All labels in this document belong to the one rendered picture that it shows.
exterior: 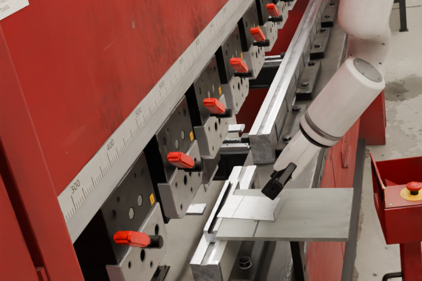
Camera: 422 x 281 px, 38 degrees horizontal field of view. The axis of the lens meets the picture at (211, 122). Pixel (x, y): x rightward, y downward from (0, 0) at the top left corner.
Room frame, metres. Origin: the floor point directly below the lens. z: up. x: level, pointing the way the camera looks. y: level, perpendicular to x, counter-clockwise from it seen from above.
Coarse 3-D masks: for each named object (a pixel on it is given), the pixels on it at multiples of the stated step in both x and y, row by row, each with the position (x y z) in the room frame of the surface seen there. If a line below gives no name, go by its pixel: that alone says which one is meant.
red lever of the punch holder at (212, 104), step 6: (204, 102) 1.01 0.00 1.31; (210, 102) 1.01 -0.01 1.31; (216, 102) 1.01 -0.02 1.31; (210, 108) 1.02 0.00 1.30; (216, 108) 1.02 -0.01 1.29; (222, 108) 1.04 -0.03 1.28; (210, 114) 1.08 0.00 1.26; (216, 114) 1.07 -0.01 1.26; (222, 114) 1.06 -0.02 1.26; (228, 114) 1.06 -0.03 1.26
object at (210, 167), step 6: (216, 156) 1.17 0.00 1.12; (204, 162) 1.10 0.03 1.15; (210, 162) 1.13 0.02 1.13; (216, 162) 1.16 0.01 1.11; (204, 168) 1.10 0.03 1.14; (210, 168) 1.12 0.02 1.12; (216, 168) 1.18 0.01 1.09; (204, 174) 1.10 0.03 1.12; (210, 174) 1.12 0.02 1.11; (204, 180) 1.10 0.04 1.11; (210, 180) 1.14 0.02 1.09; (204, 186) 1.10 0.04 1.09
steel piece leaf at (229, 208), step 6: (228, 198) 1.19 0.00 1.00; (234, 198) 1.18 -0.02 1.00; (240, 198) 1.18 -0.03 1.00; (228, 204) 1.16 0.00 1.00; (234, 204) 1.16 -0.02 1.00; (222, 210) 1.14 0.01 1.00; (228, 210) 1.14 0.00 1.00; (234, 210) 1.13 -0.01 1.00; (222, 216) 1.12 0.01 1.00; (228, 216) 1.12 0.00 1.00
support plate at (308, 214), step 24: (240, 192) 1.21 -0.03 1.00; (288, 192) 1.17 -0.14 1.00; (312, 192) 1.15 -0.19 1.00; (336, 192) 1.13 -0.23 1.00; (288, 216) 1.07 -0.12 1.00; (312, 216) 1.06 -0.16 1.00; (336, 216) 1.04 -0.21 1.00; (240, 240) 1.04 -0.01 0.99; (264, 240) 1.02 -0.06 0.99; (288, 240) 1.01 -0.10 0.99; (312, 240) 0.99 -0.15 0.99; (336, 240) 0.97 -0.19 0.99
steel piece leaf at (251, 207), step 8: (248, 200) 1.16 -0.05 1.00; (256, 200) 1.16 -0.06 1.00; (264, 200) 1.15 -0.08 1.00; (272, 200) 1.14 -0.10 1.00; (280, 200) 1.11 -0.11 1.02; (240, 208) 1.14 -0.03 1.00; (248, 208) 1.13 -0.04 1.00; (256, 208) 1.13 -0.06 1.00; (264, 208) 1.12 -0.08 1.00; (272, 208) 1.11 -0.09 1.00; (280, 208) 1.10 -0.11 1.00; (232, 216) 1.11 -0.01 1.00; (240, 216) 1.11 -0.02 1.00; (248, 216) 1.10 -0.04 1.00; (256, 216) 1.09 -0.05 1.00; (264, 216) 1.09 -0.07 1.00; (272, 216) 1.08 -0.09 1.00
